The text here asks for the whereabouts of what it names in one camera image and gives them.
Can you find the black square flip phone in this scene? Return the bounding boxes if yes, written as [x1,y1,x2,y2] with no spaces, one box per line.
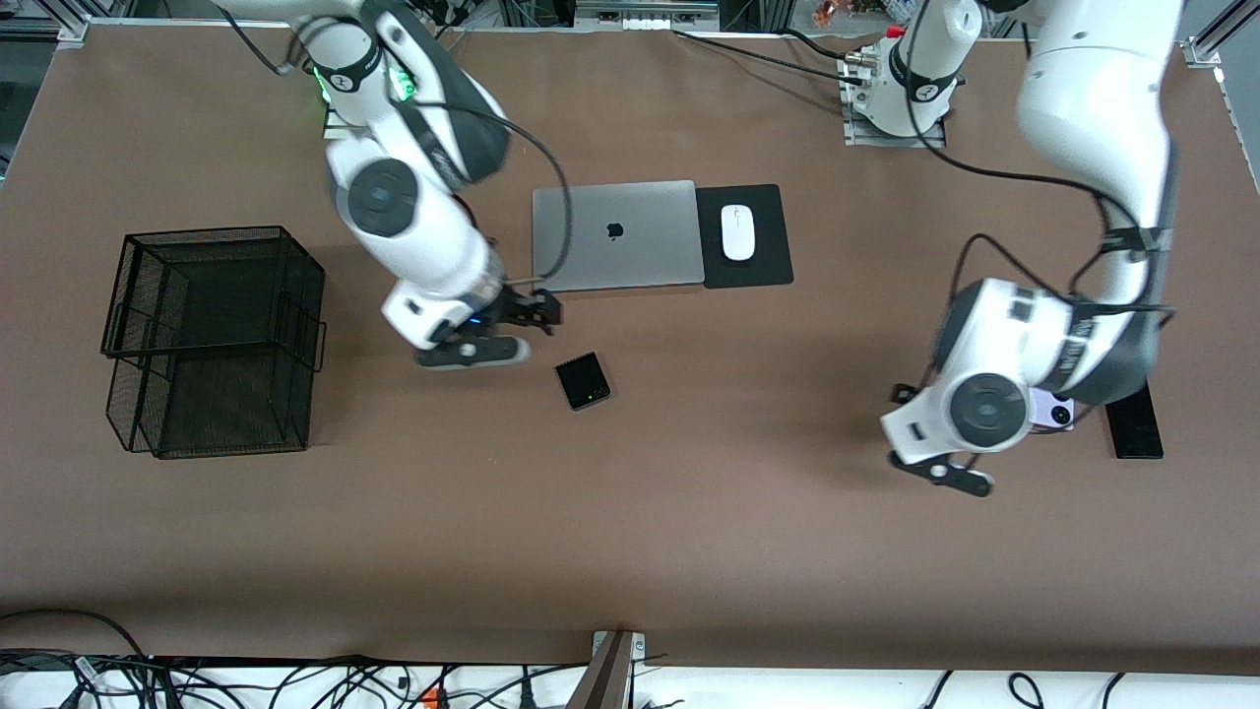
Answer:
[553,351,613,413]

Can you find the lavender white flip phone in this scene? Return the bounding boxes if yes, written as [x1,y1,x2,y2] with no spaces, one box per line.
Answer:
[1027,387,1077,434]

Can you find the long black smartphone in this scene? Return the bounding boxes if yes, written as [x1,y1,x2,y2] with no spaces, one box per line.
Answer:
[1102,382,1166,461]

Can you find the silver closed laptop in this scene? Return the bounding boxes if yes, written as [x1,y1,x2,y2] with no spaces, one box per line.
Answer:
[532,179,707,294]

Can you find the black mouse pad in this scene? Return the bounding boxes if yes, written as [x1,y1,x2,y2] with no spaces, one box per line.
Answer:
[695,183,795,290]

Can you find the white computer mouse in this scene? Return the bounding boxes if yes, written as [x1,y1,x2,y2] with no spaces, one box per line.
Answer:
[721,204,757,263]

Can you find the grey power strip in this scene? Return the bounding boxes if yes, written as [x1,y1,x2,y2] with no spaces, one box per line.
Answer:
[576,0,720,32]

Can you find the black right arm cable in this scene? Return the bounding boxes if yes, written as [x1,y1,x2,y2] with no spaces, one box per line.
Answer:
[212,0,574,287]

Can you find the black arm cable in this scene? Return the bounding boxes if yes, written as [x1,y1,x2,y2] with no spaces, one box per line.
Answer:
[901,0,1177,395]
[212,0,574,287]

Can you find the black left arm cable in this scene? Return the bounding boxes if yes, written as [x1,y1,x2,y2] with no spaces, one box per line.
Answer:
[901,0,1177,395]

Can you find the black wire mesh organizer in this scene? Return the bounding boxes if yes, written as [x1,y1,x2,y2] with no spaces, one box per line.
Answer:
[101,226,328,461]

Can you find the black table cable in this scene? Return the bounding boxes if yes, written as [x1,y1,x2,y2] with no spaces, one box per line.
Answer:
[672,28,872,90]
[778,28,859,60]

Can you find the aluminium camera post bracket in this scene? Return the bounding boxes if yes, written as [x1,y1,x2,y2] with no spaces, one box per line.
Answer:
[566,630,648,709]

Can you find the tangled black cables bundle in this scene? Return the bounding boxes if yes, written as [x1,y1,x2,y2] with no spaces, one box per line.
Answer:
[148,655,592,709]

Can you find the aluminium frame profile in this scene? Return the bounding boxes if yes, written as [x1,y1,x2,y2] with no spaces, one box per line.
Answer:
[0,15,92,48]
[1181,0,1260,70]

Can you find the thick black floor cable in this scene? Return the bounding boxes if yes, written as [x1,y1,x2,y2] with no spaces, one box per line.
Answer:
[0,609,154,709]

